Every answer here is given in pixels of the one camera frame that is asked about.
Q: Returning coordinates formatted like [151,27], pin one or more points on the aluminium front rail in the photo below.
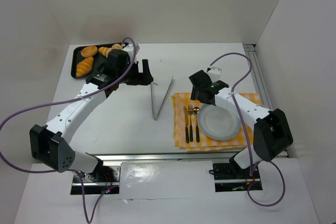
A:
[166,156]

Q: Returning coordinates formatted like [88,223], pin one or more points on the metal tongs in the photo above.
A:
[159,95]

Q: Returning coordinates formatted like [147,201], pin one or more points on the yellow checkered cloth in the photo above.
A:
[179,102]

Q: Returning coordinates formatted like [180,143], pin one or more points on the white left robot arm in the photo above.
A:
[49,144]

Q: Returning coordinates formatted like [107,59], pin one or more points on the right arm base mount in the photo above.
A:
[226,180]

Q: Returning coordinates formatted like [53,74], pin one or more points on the aluminium right rail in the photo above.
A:
[257,75]

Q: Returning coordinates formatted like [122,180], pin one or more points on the white round plate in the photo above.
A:
[218,123]

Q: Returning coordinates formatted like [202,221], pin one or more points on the round golden bun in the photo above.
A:
[89,51]

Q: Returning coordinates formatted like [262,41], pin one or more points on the spoon with green handle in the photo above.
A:
[195,112]

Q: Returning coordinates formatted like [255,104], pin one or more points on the large sugared round bread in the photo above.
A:
[117,46]

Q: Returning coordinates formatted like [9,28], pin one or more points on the black rectangular tray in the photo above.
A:
[98,59]

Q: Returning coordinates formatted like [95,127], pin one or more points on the aluminium rail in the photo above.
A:
[166,156]
[257,75]

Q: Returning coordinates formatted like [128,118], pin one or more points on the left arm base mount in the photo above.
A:
[108,183]

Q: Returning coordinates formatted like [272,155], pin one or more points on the striped croissant bread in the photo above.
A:
[84,67]

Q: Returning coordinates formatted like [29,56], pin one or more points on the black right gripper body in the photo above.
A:
[200,87]

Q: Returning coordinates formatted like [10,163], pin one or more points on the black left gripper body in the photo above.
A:
[140,76]

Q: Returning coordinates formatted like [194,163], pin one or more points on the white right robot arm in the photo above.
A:
[271,131]

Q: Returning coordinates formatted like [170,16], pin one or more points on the small cone bread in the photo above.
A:
[104,51]

